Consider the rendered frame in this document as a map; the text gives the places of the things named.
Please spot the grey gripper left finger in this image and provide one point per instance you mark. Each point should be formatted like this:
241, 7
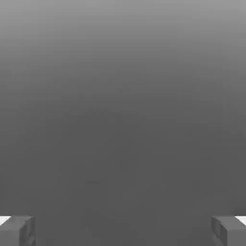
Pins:
15, 231

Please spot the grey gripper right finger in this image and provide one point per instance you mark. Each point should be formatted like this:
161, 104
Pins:
230, 231

